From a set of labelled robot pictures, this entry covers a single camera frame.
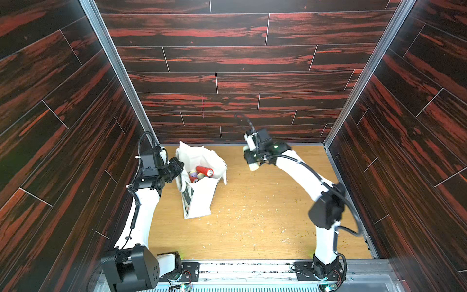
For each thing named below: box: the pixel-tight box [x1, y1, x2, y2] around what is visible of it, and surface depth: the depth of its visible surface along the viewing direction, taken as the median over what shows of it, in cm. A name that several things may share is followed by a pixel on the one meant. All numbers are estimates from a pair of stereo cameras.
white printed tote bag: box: [175, 141, 228, 220], surface depth 88 cm
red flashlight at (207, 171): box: [195, 165, 215, 178], surface depth 96 cm
